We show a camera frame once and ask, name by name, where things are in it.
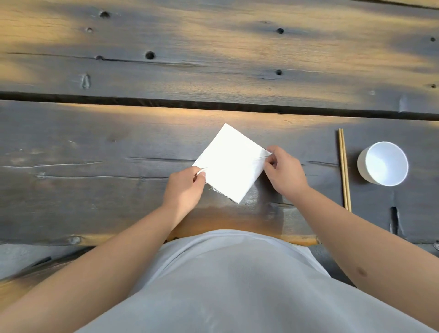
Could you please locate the person's left hand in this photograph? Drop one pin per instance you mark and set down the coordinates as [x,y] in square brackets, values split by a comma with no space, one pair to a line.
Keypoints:
[183,190]

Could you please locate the person's right hand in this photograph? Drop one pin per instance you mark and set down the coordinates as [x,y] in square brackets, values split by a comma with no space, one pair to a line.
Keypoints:
[286,176]

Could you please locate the person's right thumb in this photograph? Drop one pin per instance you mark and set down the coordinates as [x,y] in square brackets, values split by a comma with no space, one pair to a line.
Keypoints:
[268,168]

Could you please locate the person's left thumb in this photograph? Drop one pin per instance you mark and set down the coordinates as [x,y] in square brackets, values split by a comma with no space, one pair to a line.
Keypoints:
[200,179]

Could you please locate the white paper napkin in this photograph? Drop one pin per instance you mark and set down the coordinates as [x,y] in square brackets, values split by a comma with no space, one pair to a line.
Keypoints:
[231,164]

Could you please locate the person's right forearm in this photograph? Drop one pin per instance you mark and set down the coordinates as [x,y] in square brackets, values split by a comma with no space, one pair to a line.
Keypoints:
[370,254]

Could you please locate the person's left forearm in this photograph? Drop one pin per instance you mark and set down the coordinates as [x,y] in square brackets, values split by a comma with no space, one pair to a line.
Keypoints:
[85,267]

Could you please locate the wooden chopstick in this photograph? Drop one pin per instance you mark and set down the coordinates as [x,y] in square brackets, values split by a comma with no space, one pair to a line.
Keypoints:
[342,169]
[345,169]

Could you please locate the person's white shirt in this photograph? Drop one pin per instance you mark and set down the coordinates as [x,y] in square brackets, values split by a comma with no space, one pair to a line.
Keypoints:
[240,284]

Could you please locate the white cup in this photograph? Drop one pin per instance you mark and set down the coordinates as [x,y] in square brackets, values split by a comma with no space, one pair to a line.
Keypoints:
[384,164]

